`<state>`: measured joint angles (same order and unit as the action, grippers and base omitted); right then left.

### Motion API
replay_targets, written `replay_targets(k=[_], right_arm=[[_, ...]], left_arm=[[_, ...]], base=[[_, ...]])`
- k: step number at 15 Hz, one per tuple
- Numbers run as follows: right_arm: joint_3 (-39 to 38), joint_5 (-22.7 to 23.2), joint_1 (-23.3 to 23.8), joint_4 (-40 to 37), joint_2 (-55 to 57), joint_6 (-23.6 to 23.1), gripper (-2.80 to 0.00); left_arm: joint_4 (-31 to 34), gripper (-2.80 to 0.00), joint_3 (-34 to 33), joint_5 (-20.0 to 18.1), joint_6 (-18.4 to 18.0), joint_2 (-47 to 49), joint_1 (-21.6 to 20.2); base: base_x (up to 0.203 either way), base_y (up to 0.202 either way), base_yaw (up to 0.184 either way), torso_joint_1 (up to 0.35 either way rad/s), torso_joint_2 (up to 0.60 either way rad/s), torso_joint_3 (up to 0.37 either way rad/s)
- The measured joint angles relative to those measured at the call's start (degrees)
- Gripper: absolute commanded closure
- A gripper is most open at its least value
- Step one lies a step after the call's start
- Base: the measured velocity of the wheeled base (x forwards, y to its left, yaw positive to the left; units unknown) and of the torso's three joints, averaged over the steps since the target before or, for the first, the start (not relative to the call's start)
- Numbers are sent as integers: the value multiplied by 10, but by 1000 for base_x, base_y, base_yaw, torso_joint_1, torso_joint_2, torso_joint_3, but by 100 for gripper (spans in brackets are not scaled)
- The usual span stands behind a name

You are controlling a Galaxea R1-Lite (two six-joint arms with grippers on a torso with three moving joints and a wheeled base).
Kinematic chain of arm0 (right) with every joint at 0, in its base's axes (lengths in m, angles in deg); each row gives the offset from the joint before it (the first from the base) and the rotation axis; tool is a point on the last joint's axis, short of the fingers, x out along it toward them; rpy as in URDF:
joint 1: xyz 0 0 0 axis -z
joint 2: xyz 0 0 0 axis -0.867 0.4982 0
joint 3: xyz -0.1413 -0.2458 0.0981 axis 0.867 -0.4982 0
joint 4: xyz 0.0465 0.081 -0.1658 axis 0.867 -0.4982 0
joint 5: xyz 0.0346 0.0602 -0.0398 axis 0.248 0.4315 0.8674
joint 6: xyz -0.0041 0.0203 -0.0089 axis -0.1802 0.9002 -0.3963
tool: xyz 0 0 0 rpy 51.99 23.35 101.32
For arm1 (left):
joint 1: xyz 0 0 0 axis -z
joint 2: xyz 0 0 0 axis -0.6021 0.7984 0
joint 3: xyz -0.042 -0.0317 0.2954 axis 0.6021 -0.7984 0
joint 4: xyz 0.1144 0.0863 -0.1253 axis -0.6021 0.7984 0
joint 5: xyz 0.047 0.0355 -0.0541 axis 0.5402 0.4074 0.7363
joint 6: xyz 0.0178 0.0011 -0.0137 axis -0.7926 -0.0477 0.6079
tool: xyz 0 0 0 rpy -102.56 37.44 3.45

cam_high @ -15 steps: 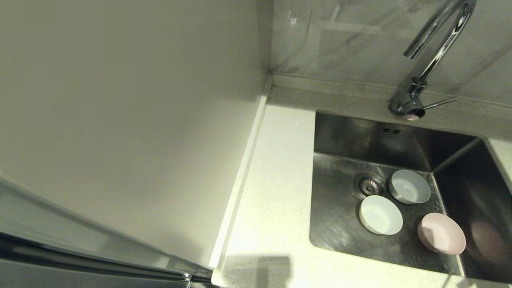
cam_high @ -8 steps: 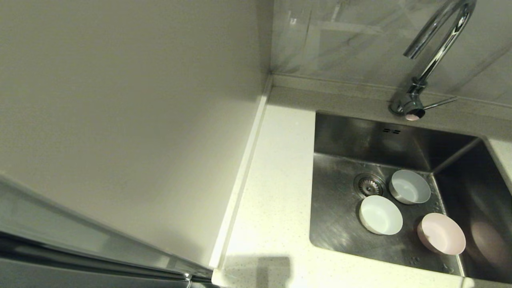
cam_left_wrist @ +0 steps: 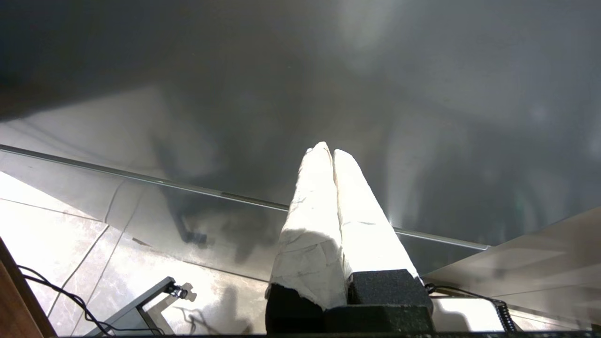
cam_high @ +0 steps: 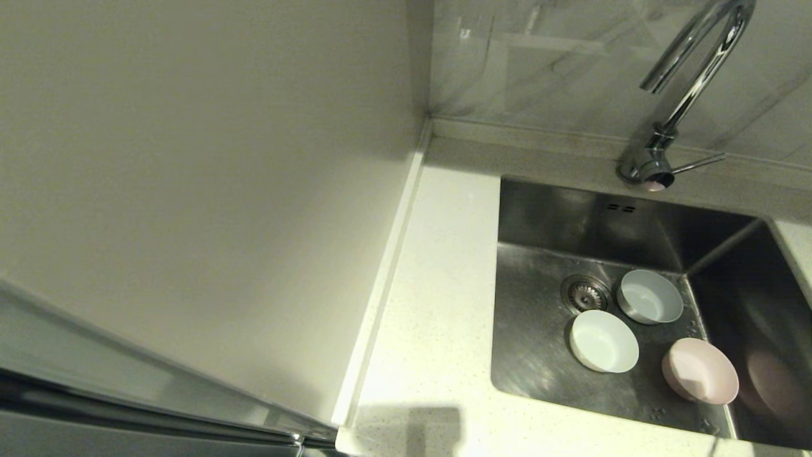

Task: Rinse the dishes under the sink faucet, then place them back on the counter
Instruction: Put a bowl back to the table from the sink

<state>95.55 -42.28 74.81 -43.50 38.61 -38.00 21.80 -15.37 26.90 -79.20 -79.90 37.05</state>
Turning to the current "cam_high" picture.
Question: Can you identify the thin chrome faucet lever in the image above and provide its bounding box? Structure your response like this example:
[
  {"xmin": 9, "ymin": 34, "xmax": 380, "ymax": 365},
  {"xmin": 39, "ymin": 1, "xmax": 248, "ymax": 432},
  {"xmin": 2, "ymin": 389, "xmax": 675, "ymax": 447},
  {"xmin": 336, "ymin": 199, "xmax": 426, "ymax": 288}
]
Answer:
[{"xmin": 672, "ymin": 153, "xmax": 727, "ymax": 174}]

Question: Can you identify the chrome gooseneck faucet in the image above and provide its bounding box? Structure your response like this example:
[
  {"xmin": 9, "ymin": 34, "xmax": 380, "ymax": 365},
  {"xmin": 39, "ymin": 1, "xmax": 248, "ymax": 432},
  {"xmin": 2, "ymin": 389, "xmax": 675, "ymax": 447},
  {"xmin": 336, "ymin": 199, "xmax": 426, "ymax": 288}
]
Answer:
[{"xmin": 619, "ymin": 0, "xmax": 757, "ymax": 192}]

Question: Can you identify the shiny steel appliance edge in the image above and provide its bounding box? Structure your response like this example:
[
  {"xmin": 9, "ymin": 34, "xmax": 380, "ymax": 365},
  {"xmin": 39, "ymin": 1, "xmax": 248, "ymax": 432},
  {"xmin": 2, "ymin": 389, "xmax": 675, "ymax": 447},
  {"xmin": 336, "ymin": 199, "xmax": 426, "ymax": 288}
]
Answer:
[{"xmin": 0, "ymin": 279, "xmax": 340, "ymax": 457}]

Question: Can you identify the white bowl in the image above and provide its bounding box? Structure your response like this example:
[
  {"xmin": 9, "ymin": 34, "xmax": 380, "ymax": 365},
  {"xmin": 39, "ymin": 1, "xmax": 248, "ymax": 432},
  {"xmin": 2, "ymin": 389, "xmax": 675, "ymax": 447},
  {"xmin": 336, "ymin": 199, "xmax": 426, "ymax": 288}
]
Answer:
[{"xmin": 570, "ymin": 309, "xmax": 640, "ymax": 374}]

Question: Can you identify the white countertop trim strip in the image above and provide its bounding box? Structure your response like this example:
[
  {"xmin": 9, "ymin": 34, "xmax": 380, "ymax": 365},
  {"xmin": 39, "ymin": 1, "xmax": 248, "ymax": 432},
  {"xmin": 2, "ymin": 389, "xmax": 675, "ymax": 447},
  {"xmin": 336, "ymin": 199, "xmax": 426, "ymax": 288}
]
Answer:
[{"xmin": 331, "ymin": 121, "xmax": 433, "ymax": 427}]

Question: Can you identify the round metal drain strainer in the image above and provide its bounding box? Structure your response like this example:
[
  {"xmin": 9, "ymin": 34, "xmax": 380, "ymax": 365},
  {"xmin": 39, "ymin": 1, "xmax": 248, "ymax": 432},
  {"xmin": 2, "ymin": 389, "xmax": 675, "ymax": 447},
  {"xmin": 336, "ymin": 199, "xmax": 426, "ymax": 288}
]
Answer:
[{"xmin": 561, "ymin": 274, "xmax": 615, "ymax": 315}]

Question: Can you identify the pale blue bowl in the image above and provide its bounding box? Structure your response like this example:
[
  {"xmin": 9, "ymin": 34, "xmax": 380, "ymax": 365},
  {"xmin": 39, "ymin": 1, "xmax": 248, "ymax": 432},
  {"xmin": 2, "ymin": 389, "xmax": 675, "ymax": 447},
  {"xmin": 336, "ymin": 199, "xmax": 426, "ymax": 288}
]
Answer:
[{"xmin": 617, "ymin": 269, "xmax": 684, "ymax": 326}]

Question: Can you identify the stainless steel sink basin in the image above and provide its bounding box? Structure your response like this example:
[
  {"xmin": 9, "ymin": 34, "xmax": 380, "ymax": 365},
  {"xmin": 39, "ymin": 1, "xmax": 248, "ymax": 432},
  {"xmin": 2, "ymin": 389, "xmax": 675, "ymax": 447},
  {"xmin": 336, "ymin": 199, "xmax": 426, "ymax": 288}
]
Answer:
[{"xmin": 490, "ymin": 176, "xmax": 812, "ymax": 451}]

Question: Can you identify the pink bowl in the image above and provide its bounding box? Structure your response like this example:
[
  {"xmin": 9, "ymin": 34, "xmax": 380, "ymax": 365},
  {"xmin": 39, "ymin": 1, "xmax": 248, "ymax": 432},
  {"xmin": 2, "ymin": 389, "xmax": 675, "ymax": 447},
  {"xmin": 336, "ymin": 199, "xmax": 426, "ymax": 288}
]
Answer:
[{"xmin": 662, "ymin": 337, "xmax": 740, "ymax": 406}]

